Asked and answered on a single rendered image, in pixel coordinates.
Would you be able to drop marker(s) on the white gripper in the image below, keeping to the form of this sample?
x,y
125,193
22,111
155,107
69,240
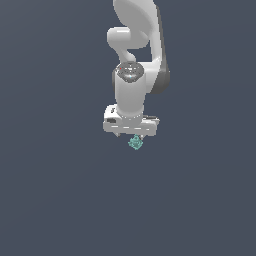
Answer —
x,y
133,126

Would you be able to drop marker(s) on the small teal figurine object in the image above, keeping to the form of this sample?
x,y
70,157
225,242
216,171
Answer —
x,y
135,143

